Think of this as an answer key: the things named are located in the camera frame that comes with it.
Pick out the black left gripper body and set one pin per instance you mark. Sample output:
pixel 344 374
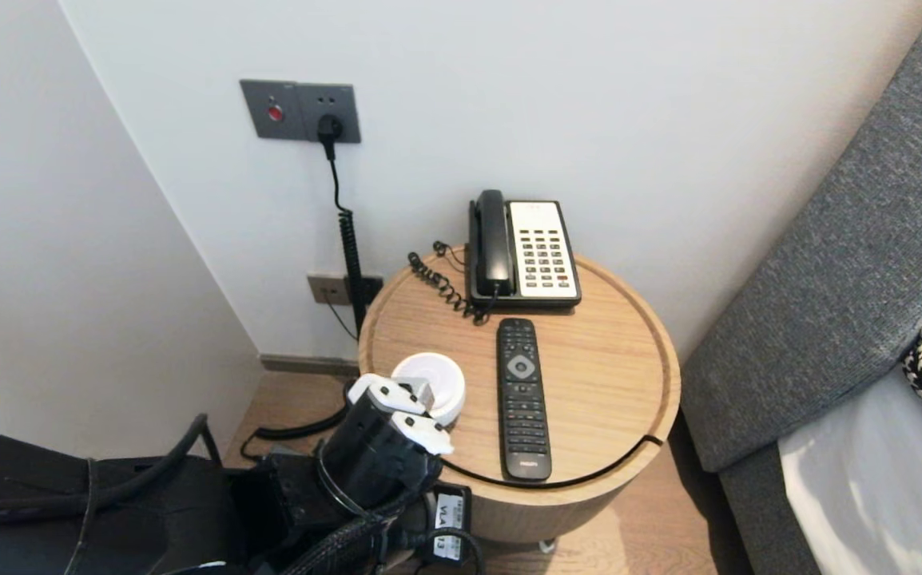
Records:
pixel 449 523

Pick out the white round smart speaker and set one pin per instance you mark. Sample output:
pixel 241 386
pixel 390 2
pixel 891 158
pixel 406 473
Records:
pixel 441 379

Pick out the black TV remote control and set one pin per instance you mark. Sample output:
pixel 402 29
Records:
pixel 523 399

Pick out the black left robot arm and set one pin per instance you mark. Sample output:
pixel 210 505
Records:
pixel 149 511

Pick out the round wooden nightstand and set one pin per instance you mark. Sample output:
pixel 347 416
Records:
pixel 589 375

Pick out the grey wooden baseboard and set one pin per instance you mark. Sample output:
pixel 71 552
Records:
pixel 301 366

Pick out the thin black phone line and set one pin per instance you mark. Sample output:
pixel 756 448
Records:
pixel 341 321

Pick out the black and cream telephone base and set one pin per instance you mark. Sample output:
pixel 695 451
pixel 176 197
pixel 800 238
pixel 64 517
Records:
pixel 545 255

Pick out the black telephone handset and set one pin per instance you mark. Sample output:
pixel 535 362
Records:
pixel 494 239

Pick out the grey upholstered bed base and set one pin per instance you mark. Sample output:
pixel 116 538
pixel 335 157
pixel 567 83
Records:
pixel 765 519

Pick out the black power plug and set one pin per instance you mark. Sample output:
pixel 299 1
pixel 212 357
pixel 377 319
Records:
pixel 329 128

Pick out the white bed sheet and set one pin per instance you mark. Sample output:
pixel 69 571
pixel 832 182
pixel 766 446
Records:
pixel 884 495

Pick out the grey upholstered headboard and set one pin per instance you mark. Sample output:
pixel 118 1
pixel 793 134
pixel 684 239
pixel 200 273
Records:
pixel 828 279

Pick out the beige wall data socket plate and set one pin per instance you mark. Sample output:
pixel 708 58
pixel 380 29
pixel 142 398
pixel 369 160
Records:
pixel 325 289

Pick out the grey wall socket panel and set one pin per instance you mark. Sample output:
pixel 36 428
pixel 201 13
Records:
pixel 269 100

